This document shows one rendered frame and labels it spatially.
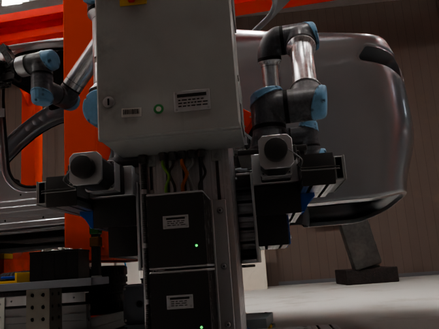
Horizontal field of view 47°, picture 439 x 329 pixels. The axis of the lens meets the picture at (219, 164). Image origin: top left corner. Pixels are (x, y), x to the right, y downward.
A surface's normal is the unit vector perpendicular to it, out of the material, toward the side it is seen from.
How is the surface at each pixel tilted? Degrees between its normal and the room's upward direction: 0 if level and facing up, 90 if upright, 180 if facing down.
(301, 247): 90
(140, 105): 88
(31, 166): 90
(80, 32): 90
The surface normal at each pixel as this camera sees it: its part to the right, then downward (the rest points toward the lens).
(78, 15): -0.19, -0.18
